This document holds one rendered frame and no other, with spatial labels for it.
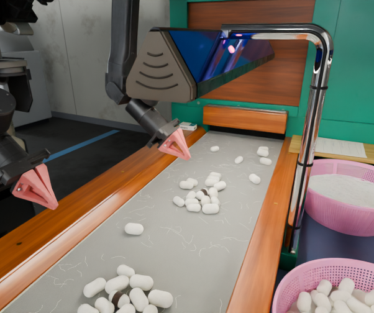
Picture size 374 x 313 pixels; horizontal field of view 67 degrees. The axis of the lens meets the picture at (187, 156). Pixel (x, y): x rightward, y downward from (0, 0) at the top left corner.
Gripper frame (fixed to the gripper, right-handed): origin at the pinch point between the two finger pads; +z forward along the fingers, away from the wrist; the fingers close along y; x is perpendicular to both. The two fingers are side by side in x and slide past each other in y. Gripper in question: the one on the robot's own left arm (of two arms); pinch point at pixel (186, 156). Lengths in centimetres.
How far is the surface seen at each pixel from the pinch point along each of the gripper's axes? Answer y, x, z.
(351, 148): 34, -24, 34
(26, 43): 209, 182, -241
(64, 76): 237, 198, -196
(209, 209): -11.6, -1.7, 11.7
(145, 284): -34.7, -0.4, 9.7
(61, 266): -35.5, 11.3, -1.5
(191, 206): -11.9, 0.8, 8.7
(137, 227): -23.4, 4.8, 3.3
